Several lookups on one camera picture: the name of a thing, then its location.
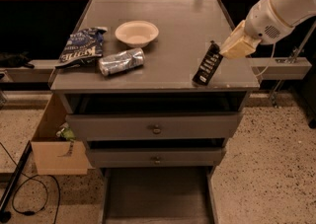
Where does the blue kettle chips bag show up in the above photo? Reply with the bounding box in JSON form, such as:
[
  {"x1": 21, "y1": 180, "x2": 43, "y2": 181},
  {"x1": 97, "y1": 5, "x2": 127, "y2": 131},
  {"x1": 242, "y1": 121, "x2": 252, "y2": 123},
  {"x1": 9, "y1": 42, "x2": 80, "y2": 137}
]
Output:
[{"x1": 55, "y1": 27, "x2": 108, "y2": 69}]

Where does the grey drawer cabinet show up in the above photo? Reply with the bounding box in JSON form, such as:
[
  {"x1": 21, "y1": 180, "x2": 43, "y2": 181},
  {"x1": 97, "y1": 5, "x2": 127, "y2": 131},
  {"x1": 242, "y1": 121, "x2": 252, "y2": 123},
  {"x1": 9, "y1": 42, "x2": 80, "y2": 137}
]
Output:
[{"x1": 48, "y1": 0, "x2": 261, "y2": 224}]

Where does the grey top drawer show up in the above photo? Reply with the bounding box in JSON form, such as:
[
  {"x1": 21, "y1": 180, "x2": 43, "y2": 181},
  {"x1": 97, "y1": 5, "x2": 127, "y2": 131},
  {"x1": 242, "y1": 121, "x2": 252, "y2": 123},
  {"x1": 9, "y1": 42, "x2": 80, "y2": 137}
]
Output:
[{"x1": 66, "y1": 112, "x2": 242, "y2": 141}]

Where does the black rxbar chocolate bar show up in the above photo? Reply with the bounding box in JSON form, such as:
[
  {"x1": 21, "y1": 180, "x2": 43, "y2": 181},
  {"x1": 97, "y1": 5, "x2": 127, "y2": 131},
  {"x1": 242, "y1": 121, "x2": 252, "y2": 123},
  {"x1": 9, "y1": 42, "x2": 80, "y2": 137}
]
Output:
[{"x1": 193, "y1": 40, "x2": 223, "y2": 86}]

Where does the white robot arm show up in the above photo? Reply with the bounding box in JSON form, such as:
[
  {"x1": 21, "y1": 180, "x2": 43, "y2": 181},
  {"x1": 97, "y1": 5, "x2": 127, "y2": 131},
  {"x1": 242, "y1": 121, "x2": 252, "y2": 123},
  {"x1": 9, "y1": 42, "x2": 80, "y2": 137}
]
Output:
[{"x1": 220, "y1": 0, "x2": 316, "y2": 59}]

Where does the crushed silver can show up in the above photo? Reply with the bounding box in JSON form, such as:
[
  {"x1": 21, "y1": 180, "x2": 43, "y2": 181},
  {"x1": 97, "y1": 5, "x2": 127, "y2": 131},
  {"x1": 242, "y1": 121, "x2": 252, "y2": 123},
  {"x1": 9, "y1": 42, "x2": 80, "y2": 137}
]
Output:
[{"x1": 98, "y1": 48, "x2": 145, "y2": 76}]

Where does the black bag on ledge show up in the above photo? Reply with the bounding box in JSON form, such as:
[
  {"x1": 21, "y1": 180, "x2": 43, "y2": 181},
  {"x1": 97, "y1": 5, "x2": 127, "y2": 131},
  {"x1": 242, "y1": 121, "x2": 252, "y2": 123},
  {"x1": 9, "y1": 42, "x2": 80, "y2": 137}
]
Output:
[{"x1": 0, "y1": 52, "x2": 35, "y2": 68}]

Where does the grey middle drawer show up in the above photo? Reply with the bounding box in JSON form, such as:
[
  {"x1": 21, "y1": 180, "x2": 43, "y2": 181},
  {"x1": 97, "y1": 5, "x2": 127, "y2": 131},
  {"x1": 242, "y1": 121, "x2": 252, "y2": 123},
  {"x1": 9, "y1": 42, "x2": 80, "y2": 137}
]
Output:
[{"x1": 86, "y1": 148, "x2": 226, "y2": 168}]

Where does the white paper bowl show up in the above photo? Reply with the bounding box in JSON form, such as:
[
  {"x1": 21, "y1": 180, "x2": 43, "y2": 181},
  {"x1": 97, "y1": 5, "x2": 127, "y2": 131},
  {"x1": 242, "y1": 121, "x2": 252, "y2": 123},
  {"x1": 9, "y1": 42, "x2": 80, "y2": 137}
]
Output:
[{"x1": 115, "y1": 21, "x2": 159, "y2": 47}]

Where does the grey open bottom drawer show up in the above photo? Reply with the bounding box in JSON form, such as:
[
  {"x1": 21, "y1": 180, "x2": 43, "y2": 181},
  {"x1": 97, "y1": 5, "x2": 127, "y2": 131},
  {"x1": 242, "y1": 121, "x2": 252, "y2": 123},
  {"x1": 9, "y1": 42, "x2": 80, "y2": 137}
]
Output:
[{"x1": 98, "y1": 167, "x2": 219, "y2": 224}]

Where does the black bar on floor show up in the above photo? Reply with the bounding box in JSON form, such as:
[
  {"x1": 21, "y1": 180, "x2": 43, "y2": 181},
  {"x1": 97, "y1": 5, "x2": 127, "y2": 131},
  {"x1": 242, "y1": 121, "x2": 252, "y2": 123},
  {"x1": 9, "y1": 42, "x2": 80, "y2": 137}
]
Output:
[{"x1": 0, "y1": 142, "x2": 32, "y2": 224}]

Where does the green item in box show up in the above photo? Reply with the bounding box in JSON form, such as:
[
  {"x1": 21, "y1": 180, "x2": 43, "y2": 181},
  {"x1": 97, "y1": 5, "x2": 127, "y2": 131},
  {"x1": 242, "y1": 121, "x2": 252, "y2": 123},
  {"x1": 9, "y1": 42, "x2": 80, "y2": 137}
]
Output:
[{"x1": 56, "y1": 122, "x2": 76, "y2": 141}]

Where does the black floor cable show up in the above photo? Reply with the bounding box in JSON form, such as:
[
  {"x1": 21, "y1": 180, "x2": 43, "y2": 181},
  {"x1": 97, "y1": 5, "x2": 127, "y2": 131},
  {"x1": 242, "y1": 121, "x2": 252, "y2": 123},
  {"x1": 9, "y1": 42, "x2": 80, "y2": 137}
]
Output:
[{"x1": 0, "y1": 141, "x2": 61, "y2": 224}]

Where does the brown cardboard box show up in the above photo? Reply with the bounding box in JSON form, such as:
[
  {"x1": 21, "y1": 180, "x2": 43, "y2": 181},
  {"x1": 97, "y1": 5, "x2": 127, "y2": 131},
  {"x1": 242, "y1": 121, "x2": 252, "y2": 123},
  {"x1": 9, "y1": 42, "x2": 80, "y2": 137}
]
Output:
[{"x1": 31, "y1": 95, "x2": 90, "y2": 175}]

